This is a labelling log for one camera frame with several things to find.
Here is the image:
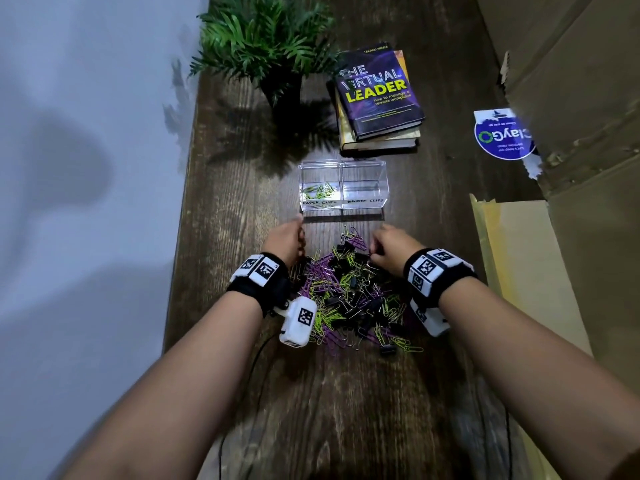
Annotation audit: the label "person's left hand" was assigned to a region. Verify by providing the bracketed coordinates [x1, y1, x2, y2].
[261, 214, 307, 269]

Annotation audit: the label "person's right hand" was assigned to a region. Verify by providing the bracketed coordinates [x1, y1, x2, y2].
[369, 223, 426, 278]

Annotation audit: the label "bunch of sorted paper clips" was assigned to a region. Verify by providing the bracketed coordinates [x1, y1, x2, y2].
[301, 182, 339, 211]

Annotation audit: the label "clear two-compartment plastic box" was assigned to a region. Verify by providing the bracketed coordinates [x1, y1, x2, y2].
[297, 158, 390, 215]

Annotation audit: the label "pile of coloured paper clips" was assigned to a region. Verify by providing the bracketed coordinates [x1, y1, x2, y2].
[289, 225, 425, 357]

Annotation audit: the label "person's left forearm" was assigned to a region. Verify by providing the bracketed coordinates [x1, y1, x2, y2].
[59, 289, 263, 480]

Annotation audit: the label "person's right forearm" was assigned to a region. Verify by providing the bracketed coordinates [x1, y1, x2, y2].
[437, 277, 640, 480]

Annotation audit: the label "large brown cardboard box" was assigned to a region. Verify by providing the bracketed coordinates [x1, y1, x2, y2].
[475, 0, 640, 395]

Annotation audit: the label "black right wristband white markers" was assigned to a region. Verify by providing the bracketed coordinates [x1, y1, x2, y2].
[402, 247, 479, 311]

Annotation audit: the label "black wristband white markers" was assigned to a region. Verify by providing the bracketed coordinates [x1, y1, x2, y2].
[226, 252, 293, 318]
[402, 247, 479, 311]

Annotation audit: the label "black left wristband white markers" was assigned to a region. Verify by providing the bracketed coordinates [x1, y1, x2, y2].
[226, 252, 293, 318]

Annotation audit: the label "tan book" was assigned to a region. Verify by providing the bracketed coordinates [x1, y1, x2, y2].
[327, 49, 422, 153]

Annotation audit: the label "yellowish cardboard sheet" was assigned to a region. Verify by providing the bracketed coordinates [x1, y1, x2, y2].
[469, 193, 595, 480]

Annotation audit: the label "blue round sticker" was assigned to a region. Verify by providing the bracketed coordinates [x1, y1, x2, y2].
[473, 108, 536, 161]

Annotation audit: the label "purple hardcover book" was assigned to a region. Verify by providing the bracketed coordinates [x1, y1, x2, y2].
[333, 42, 426, 141]

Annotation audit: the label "green potted artificial plant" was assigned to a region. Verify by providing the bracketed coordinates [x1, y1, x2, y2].
[189, 0, 341, 113]

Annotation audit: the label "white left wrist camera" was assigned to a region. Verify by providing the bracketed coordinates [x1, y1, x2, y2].
[277, 296, 319, 349]

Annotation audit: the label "thin black cable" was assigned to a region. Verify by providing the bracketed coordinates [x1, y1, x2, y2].
[217, 332, 281, 480]
[503, 404, 515, 480]

